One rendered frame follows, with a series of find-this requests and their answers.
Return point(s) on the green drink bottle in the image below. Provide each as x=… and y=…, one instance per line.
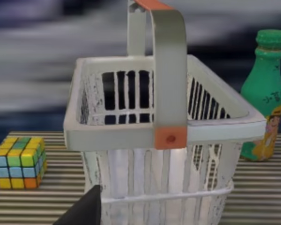
x=262, y=93

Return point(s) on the colourful puzzle cube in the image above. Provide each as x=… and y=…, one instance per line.
x=19, y=162

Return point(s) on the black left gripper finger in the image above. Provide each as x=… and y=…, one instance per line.
x=86, y=208

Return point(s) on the white plastic shopping basket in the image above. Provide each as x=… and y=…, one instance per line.
x=154, y=131

